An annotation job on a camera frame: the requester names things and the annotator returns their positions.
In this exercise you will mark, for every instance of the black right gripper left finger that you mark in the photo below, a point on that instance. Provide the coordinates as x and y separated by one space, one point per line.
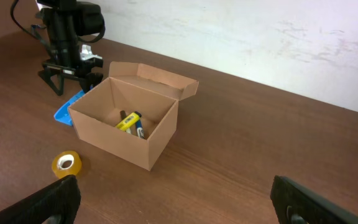
57 202

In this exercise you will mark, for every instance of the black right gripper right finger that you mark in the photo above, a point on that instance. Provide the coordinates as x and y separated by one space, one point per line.
294 203

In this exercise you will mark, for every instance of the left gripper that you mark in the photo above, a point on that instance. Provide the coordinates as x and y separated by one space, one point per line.
82 71

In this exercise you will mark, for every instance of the blue tape dispenser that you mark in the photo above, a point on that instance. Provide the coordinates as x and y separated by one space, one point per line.
62 115

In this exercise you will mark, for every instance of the yellow highlighter pen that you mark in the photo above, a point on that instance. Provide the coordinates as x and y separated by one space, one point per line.
128 121

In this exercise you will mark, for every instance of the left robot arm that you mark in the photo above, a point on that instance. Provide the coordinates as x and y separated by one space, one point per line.
71 27

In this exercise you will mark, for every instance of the yellow clear tape roll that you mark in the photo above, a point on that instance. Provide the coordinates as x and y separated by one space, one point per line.
66 163

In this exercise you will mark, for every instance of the open cardboard box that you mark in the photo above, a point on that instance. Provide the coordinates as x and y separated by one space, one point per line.
130 87

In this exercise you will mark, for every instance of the blue capped whiteboard marker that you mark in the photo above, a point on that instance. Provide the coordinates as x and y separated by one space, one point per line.
139 129

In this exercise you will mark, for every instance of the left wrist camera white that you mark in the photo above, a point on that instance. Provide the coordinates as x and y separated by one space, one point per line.
87 54

